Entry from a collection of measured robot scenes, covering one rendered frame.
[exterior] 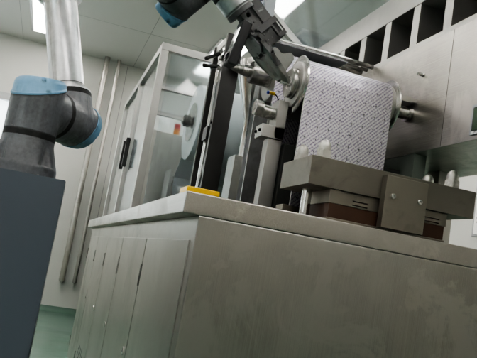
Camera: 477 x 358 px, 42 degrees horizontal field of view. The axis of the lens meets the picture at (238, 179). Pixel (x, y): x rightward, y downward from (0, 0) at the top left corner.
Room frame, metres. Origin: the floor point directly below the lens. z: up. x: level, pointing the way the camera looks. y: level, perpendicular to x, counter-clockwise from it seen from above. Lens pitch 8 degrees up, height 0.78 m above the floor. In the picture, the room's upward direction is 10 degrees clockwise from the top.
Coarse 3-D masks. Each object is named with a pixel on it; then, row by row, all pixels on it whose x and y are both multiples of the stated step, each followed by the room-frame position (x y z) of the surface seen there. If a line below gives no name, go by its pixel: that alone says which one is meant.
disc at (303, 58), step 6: (300, 60) 1.49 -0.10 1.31; (306, 60) 1.45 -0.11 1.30; (306, 66) 1.44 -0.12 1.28; (306, 72) 1.44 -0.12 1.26; (306, 78) 1.43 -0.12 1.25; (306, 84) 1.43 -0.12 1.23; (300, 96) 1.45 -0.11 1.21; (300, 102) 1.45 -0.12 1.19; (288, 108) 1.52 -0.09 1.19; (294, 108) 1.48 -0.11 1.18
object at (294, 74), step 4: (292, 68) 1.47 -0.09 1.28; (288, 72) 1.50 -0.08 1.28; (292, 72) 1.47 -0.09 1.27; (296, 72) 1.46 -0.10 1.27; (288, 76) 1.49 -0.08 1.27; (292, 76) 1.46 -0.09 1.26; (296, 76) 1.46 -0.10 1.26; (292, 80) 1.46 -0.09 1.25; (296, 80) 1.46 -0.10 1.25; (292, 84) 1.46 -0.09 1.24; (296, 84) 1.46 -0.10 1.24; (284, 88) 1.51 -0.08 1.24; (288, 88) 1.48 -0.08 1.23; (292, 88) 1.46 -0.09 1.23; (296, 88) 1.46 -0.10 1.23; (284, 92) 1.51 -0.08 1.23; (288, 92) 1.48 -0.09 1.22; (292, 92) 1.47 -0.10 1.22; (284, 96) 1.50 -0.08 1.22; (288, 96) 1.48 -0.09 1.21; (292, 96) 1.48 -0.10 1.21
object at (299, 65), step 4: (296, 64) 1.50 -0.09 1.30; (300, 64) 1.47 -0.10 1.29; (304, 64) 1.46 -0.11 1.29; (296, 68) 1.49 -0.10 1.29; (300, 68) 1.46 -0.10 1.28; (304, 68) 1.45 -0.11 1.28; (300, 72) 1.46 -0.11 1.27; (304, 72) 1.44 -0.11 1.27; (300, 76) 1.46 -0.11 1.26; (304, 76) 1.44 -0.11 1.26; (300, 80) 1.45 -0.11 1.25; (304, 80) 1.44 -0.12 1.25; (300, 84) 1.45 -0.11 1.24; (300, 88) 1.44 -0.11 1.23; (392, 88) 1.53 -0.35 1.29; (296, 92) 1.47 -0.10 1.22; (300, 92) 1.45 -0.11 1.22; (296, 96) 1.46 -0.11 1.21; (288, 100) 1.51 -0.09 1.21; (292, 100) 1.48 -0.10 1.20; (296, 100) 1.47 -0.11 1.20; (292, 104) 1.48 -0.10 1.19; (300, 104) 1.48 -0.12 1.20; (300, 108) 1.50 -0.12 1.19; (392, 108) 1.51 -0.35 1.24; (392, 112) 1.52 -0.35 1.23; (392, 116) 1.52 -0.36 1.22
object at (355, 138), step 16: (304, 112) 1.44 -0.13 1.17; (320, 112) 1.45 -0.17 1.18; (336, 112) 1.46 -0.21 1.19; (352, 112) 1.47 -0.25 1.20; (304, 128) 1.44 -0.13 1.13; (320, 128) 1.45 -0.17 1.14; (336, 128) 1.46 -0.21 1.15; (352, 128) 1.47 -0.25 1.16; (368, 128) 1.49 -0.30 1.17; (384, 128) 1.50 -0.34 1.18; (304, 144) 1.44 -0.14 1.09; (336, 144) 1.46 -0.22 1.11; (352, 144) 1.48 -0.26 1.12; (368, 144) 1.49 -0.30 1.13; (384, 144) 1.50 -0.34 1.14; (352, 160) 1.48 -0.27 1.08; (368, 160) 1.49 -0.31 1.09; (384, 160) 1.50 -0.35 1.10
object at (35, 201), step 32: (0, 192) 1.29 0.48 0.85; (32, 192) 1.30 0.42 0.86; (0, 224) 1.29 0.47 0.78; (32, 224) 1.31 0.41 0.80; (0, 256) 1.29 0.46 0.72; (32, 256) 1.31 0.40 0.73; (0, 288) 1.30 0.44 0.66; (32, 288) 1.31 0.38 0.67; (0, 320) 1.30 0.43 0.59; (32, 320) 1.32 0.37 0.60; (0, 352) 1.30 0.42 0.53
